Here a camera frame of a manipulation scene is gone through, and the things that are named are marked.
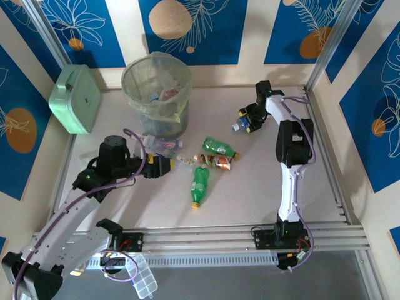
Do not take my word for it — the blue label bottle white cap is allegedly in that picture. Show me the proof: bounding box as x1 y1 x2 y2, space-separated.
231 116 251 132

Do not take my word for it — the clear bottle pink purple label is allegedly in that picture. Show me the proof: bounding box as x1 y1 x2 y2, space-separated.
142 133 184 149

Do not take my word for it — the clear bottle flower label green cap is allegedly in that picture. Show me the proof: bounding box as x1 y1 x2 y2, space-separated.
168 151 196 173

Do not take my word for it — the green bottle yellow cap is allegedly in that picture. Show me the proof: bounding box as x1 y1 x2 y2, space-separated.
202 136 241 159
189 166 209 209

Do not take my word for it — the brown coffee label bottle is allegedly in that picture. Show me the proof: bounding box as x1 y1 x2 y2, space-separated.
192 153 234 171

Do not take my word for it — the grey mesh waste bin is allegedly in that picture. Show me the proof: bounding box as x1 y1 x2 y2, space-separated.
121 51 193 139

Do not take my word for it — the green plastic bin bag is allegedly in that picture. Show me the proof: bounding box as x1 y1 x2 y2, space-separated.
121 51 193 123

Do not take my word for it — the mint green carry case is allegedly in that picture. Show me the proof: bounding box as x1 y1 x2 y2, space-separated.
48 64 102 135

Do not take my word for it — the clear compartment organizer box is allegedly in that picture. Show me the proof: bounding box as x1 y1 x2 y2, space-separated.
124 254 159 300

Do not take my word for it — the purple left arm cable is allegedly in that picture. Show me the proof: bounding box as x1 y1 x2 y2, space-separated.
12 127 148 299

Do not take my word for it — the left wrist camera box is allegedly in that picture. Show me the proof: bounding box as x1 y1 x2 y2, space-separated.
142 133 157 149

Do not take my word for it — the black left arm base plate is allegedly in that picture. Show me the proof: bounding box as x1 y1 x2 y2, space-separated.
107 232 145 253

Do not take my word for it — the aluminium mounting rail frame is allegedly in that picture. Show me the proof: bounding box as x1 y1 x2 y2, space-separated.
26 224 373 256

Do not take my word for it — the aluminium frame post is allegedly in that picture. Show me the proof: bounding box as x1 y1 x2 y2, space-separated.
306 0 365 92
21 0 74 66

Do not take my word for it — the grey slotted cable duct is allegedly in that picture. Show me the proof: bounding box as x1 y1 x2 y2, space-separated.
86 252 280 270

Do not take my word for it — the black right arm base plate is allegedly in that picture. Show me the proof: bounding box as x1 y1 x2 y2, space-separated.
252 227 314 251

